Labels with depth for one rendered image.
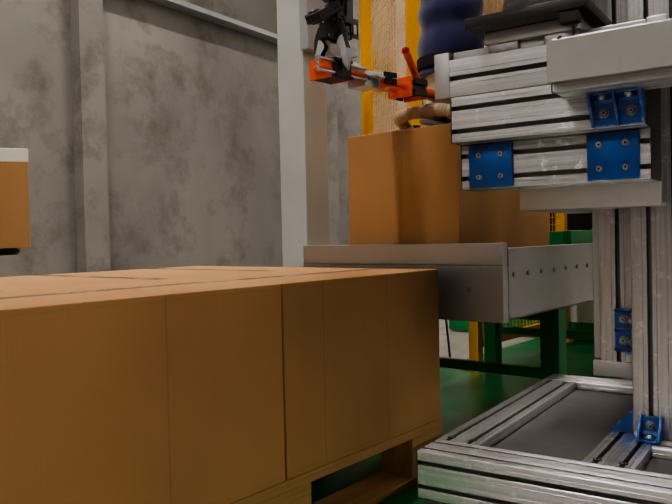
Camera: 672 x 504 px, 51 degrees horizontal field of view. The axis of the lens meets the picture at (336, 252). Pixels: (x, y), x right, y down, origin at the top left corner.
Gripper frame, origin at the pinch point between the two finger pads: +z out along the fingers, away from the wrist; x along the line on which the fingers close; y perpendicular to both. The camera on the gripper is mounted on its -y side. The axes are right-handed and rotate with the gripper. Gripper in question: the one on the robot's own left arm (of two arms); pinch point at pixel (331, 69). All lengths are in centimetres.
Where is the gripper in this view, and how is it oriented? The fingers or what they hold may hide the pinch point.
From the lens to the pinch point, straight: 193.1
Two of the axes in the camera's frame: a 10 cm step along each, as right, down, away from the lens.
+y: 6.5, -0.3, 7.6
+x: -7.6, 0.0, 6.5
